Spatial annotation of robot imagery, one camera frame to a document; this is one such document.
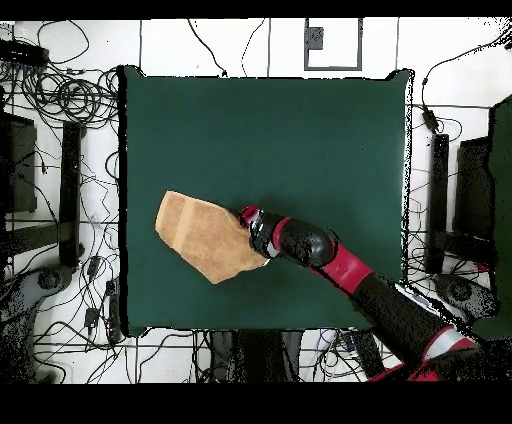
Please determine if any orange terry towel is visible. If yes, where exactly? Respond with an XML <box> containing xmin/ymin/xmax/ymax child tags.
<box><xmin>154</xmin><ymin>190</ymin><xmax>270</xmax><ymax>285</ymax></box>

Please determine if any dark green table cloth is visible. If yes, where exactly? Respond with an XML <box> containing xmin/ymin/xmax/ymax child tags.
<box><xmin>118</xmin><ymin>65</ymin><xmax>415</xmax><ymax>338</ymax></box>

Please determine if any narrow black power strip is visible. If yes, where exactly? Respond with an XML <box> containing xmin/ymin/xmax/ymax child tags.
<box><xmin>106</xmin><ymin>279</ymin><xmax>122</xmax><ymax>344</ymax></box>

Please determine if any dark wheeled stand base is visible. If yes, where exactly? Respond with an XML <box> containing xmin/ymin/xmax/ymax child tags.
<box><xmin>0</xmin><ymin>265</ymin><xmax>75</xmax><ymax>321</ymax></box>
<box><xmin>433</xmin><ymin>273</ymin><xmax>499</xmax><ymax>321</ymax></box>

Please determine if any black box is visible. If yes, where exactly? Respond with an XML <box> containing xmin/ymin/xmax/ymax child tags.
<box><xmin>0</xmin><ymin>113</ymin><xmax>38</xmax><ymax>214</ymax></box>
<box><xmin>453</xmin><ymin>135</ymin><xmax>497</xmax><ymax>241</ymax></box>

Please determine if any green fabric cover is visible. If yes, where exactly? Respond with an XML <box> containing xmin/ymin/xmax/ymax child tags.
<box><xmin>471</xmin><ymin>95</ymin><xmax>512</xmax><ymax>339</ymax></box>

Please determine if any long black power strip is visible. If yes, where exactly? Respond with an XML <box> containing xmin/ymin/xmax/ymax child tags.
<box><xmin>0</xmin><ymin>39</ymin><xmax>50</xmax><ymax>67</ymax></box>

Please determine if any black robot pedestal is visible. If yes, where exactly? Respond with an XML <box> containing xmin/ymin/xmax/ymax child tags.
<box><xmin>207</xmin><ymin>329</ymin><xmax>303</xmax><ymax>383</ymax></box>

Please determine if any grey floor frame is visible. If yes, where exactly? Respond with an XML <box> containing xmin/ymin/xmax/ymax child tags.
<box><xmin>303</xmin><ymin>17</ymin><xmax>364</xmax><ymax>72</ymax></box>

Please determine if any thin black cable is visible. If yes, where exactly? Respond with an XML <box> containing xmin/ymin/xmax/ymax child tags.
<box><xmin>240</xmin><ymin>17</ymin><xmax>267</xmax><ymax>78</ymax></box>
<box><xmin>186</xmin><ymin>18</ymin><xmax>228</xmax><ymax>78</ymax></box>

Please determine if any black cable coil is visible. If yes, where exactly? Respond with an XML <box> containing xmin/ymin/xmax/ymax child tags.
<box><xmin>0</xmin><ymin>59</ymin><xmax>120</xmax><ymax>129</ymax></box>

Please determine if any looped black cable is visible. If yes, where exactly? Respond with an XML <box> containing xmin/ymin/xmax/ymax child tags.
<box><xmin>37</xmin><ymin>20</ymin><xmax>90</xmax><ymax>65</ymax></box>

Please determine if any long black cable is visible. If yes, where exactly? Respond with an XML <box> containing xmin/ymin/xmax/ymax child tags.
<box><xmin>420</xmin><ymin>23</ymin><xmax>512</xmax><ymax>109</ymax></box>

